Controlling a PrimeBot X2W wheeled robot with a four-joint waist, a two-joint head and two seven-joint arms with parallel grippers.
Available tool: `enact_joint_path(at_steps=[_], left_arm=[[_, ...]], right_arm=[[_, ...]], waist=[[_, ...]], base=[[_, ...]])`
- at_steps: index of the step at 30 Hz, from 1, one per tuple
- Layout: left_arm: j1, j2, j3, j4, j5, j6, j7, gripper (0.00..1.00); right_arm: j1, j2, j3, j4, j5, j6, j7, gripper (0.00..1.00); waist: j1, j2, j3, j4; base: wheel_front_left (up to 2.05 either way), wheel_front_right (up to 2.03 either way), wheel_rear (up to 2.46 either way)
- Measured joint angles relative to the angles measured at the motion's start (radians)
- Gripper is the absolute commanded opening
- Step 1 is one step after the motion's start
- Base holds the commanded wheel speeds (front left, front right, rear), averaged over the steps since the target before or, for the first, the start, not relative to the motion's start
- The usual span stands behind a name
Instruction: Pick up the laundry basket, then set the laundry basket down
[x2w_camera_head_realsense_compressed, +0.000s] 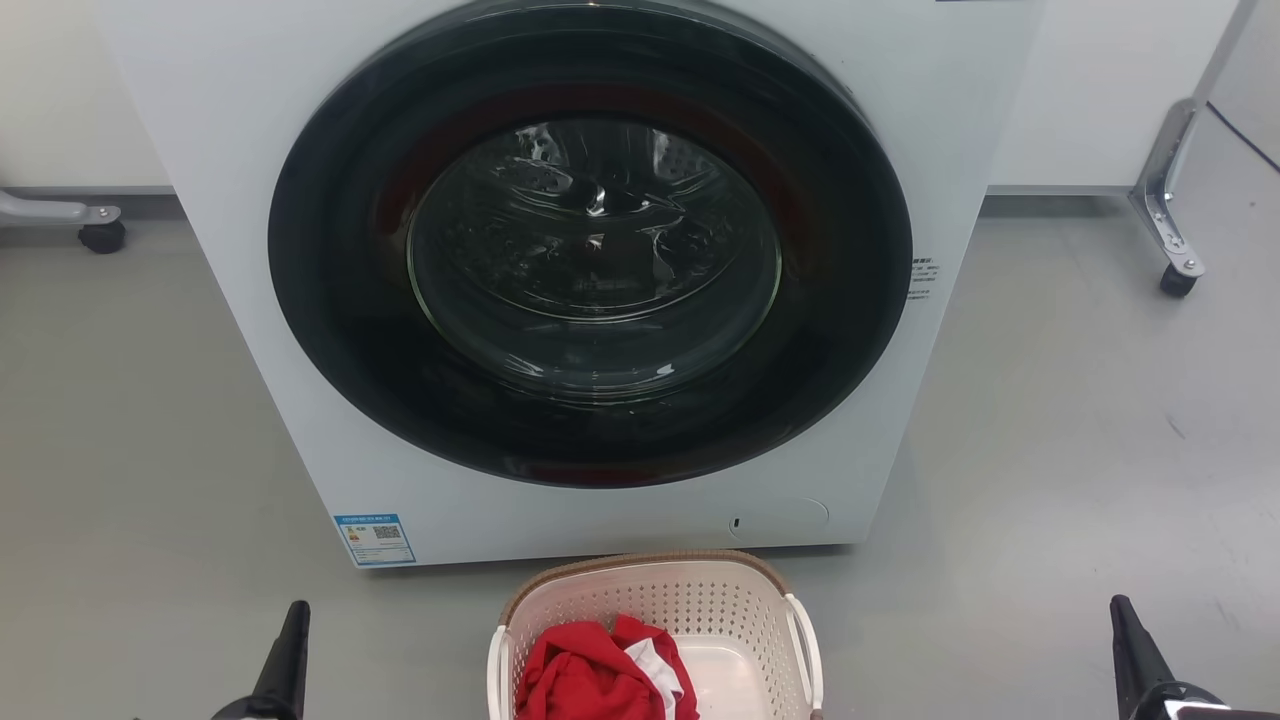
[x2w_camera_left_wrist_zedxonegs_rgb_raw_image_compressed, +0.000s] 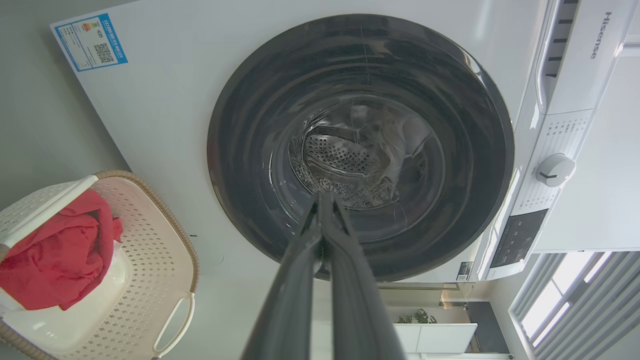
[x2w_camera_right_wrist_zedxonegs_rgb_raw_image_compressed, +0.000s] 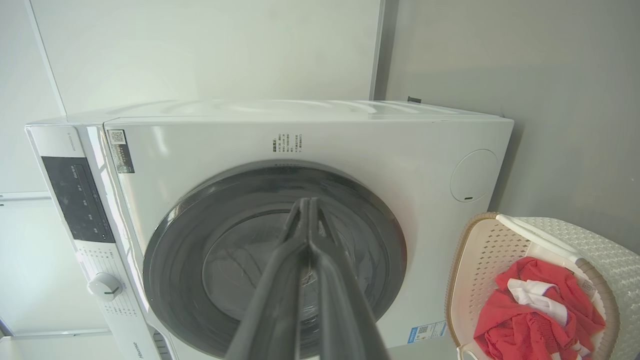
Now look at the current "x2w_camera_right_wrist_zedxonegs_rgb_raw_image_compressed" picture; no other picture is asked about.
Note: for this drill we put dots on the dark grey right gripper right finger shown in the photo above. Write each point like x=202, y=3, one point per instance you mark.
x=345, y=315

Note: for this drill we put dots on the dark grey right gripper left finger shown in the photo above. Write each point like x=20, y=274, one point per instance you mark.
x=272, y=310

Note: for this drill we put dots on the white perforated laundry basket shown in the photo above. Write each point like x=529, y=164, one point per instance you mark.
x=492, y=245

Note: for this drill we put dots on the blue energy label sticker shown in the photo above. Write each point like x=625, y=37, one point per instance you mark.
x=426, y=332

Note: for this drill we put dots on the round black washer door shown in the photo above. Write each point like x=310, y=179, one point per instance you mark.
x=180, y=260

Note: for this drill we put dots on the red garment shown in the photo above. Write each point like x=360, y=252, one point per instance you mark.
x=510, y=325

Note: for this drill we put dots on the small printed text label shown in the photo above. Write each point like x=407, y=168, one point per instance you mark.
x=286, y=142

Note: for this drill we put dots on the white washer control knob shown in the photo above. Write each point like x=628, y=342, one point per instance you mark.
x=104, y=286

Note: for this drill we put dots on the white front-load washing machine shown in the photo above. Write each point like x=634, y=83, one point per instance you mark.
x=350, y=140

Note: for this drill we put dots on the round white filter cover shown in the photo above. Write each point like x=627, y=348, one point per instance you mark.
x=474, y=175

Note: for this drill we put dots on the white garment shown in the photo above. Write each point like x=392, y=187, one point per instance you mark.
x=537, y=295

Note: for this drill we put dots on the dark QR code sticker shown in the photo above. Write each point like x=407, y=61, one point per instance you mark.
x=121, y=152

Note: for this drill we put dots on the black washer control panel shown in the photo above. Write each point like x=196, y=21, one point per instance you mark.
x=77, y=200

